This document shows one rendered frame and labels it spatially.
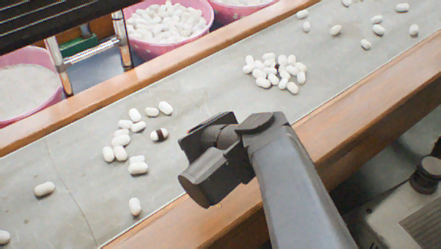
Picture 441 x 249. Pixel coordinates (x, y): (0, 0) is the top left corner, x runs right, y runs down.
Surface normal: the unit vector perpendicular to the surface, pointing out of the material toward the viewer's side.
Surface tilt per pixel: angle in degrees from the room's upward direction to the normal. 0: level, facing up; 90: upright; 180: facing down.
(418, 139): 0
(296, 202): 40
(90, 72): 0
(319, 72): 0
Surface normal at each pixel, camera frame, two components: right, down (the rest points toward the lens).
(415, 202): 0.00, -0.68
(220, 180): 0.43, 0.02
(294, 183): -0.49, -0.83
